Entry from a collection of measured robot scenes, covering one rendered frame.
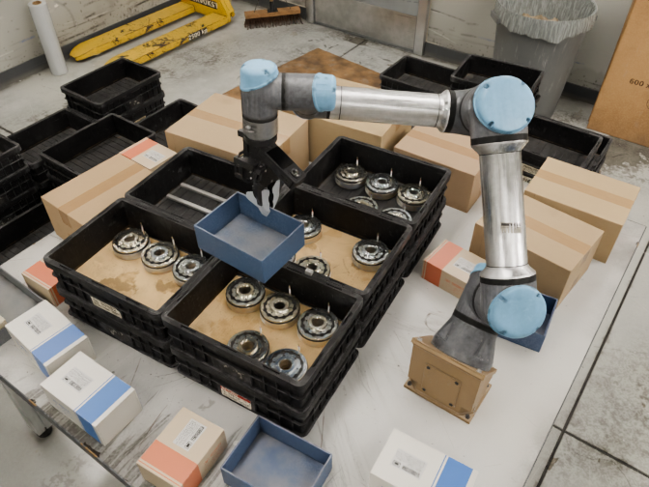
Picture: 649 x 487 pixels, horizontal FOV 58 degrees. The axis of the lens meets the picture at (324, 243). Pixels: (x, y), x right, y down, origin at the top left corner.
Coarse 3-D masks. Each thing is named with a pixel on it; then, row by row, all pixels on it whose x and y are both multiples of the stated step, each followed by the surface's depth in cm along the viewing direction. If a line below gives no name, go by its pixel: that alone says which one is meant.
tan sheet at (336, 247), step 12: (324, 228) 177; (324, 240) 174; (336, 240) 174; (348, 240) 174; (360, 240) 174; (300, 252) 170; (312, 252) 170; (324, 252) 170; (336, 252) 170; (348, 252) 170; (336, 264) 166; (348, 264) 166; (336, 276) 163; (348, 276) 163; (360, 276) 163; (372, 276) 163; (360, 288) 160
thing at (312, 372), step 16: (208, 272) 150; (304, 272) 150; (192, 288) 146; (336, 288) 148; (176, 304) 142; (352, 320) 140; (192, 336) 136; (208, 336) 135; (336, 336) 135; (224, 352) 133; (256, 368) 130; (272, 368) 129; (320, 368) 131; (288, 384) 127; (304, 384) 126
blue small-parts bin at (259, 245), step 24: (216, 216) 138; (240, 216) 145; (264, 216) 141; (288, 216) 135; (216, 240) 130; (240, 240) 139; (264, 240) 139; (288, 240) 130; (240, 264) 130; (264, 264) 126
